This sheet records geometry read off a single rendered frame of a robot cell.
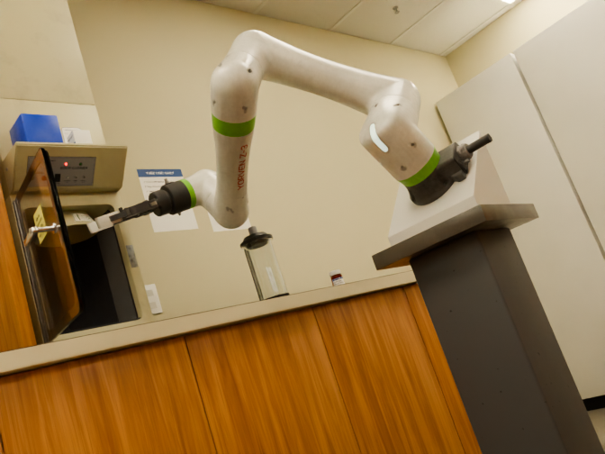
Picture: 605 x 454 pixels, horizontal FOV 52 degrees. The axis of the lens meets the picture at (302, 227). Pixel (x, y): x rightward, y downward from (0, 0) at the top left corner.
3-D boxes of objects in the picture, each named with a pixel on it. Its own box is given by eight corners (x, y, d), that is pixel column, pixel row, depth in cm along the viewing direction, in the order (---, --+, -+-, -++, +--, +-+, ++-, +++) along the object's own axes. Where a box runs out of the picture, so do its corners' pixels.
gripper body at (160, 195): (156, 192, 187) (128, 201, 182) (167, 186, 180) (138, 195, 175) (165, 215, 188) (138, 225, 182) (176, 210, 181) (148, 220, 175)
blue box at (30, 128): (15, 159, 171) (8, 131, 173) (51, 160, 178) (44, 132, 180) (27, 142, 164) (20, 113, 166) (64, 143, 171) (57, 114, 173)
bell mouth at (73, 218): (28, 249, 184) (24, 231, 185) (85, 244, 196) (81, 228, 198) (49, 226, 172) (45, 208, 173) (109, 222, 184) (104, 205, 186)
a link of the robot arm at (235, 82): (266, 54, 156) (220, 45, 157) (252, 79, 147) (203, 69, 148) (262, 115, 169) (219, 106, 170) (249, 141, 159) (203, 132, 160)
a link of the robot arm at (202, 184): (210, 186, 202) (212, 158, 195) (232, 207, 195) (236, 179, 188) (172, 199, 194) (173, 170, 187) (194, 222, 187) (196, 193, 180)
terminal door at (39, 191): (50, 343, 157) (17, 198, 166) (85, 310, 134) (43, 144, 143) (48, 343, 157) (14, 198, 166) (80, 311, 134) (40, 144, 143)
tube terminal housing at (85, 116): (15, 386, 173) (-37, 140, 191) (121, 360, 196) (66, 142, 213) (47, 365, 156) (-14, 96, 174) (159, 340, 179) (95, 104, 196)
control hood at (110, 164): (8, 195, 167) (1, 161, 169) (119, 191, 190) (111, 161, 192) (22, 176, 159) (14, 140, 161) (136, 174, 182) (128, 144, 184)
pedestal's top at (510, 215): (539, 217, 162) (533, 203, 163) (486, 220, 138) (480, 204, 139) (437, 260, 181) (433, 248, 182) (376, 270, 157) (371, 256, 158)
